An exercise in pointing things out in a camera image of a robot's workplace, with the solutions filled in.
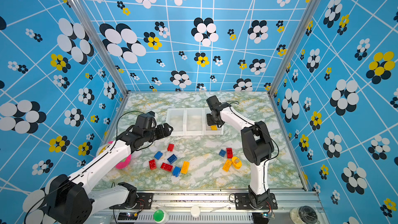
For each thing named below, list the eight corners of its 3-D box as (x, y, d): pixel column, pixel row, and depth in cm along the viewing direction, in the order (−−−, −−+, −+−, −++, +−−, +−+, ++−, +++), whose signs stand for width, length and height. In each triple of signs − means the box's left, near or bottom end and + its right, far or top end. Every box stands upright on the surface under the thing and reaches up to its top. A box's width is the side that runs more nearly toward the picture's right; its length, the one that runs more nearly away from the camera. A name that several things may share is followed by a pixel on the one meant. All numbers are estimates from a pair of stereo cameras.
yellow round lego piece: (236, 170, 85) (237, 168, 82) (229, 160, 88) (230, 158, 86) (242, 166, 86) (243, 164, 84) (235, 156, 90) (236, 154, 87)
